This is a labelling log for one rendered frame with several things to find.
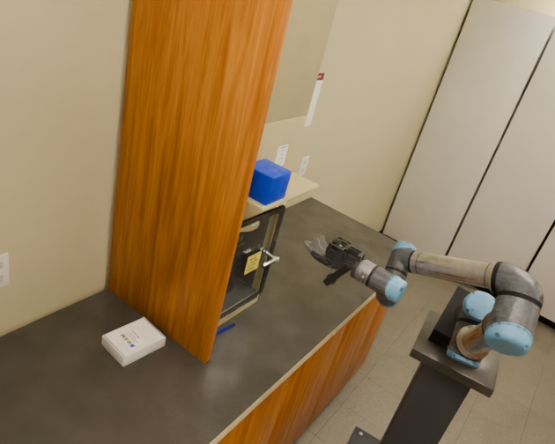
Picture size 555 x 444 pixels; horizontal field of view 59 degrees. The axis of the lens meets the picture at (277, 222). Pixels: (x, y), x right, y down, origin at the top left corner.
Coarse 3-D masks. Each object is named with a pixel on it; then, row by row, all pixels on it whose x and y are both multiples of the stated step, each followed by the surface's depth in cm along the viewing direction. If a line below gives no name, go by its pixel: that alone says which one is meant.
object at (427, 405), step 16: (432, 368) 199; (416, 384) 205; (432, 384) 201; (448, 384) 197; (416, 400) 207; (432, 400) 203; (448, 400) 200; (400, 416) 214; (416, 416) 210; (432, 416) 206; (448, 416) 202; (400, 432) 216; (416, 432) 212; (432, 432) 209
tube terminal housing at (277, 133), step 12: (288, 120) 151; (300, 120) 157; (264, 132) 144; (276, 132) 149; (288, 132) 155; (300, 132) 161; (264, 144) 147; (276, 144) 152; (264, 156) 150; (288, 156) 162; (288, 168) 166; (252, 300) 192
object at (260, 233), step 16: (256, 224) 162; (272, 224) 171; (240, 240) 159; (256, 240) 168; (272, 240) 177; (240, 256) 164; (240, 272) 169; (256, 272) 179; (240, 288) 175; (256, 288) 185; (224, 304) 170; (240, 304) 181
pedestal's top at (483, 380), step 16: (432, 320) 212; (416, 352) 193; (432, 352) 193; (496, 352) 203; (448, 368) 188; (464, 368) 190; (480, 368) 192; (496, 368) 194; (464, 384) 187; (480, 384) 184
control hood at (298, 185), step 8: (296, 176) 166; (288, 184) 158; (296, 184) 160; (304, 184) 161; (312, 184) 163; (288, 192) 153; (296, 192) 155; (304, 192) 157; (248, 200) 142; (280, 200) 147; (288, 200) 150; (248, 208) 142; (256, 208) 140; (264, 208) 140; (248, 216) 143
